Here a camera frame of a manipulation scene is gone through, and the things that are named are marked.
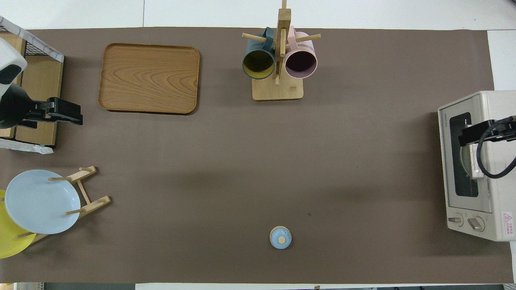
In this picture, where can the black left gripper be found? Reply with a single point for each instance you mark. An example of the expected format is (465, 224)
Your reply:
(16, 108)

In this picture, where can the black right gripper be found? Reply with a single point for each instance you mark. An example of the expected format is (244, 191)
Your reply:
(506, 129)

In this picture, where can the glass oven door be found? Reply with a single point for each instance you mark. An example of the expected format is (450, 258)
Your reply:
(446, 169)

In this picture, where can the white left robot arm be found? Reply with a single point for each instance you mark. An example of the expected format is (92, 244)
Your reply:
(10, 52)

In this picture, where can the beige toaster oven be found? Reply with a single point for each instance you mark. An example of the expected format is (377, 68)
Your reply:
(502, 193)

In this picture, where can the beige oven knob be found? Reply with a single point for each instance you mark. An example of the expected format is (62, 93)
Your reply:
(455, 219)
(476, 223)

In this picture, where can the wooden stepped shelf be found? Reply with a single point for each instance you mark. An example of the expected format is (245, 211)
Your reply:
(42, 80)

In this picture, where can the wooden shelf box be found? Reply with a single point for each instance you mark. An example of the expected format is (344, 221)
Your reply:
(24, 146)

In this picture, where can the wooden tray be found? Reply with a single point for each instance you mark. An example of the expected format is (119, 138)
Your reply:
(149, 78)

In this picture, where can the light blue plate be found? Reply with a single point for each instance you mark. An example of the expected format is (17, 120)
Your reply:
(40, 201)

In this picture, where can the wooden plate rack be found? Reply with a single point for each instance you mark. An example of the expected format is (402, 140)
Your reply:
(94, 203)

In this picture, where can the red warning sticker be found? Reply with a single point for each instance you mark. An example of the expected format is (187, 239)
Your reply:
(508, 224)

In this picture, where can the yellow plate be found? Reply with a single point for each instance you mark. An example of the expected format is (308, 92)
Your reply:
(10, 241)

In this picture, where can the brown table mat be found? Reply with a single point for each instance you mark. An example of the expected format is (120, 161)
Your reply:
(201, 161)

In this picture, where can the pink mug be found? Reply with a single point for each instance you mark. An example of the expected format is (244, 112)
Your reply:
(300, 62)

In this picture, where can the dark teal mug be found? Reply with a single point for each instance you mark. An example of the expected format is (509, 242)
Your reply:
(258, 64)

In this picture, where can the wooden mug tree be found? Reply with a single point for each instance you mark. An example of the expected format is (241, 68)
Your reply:
(278, 90)

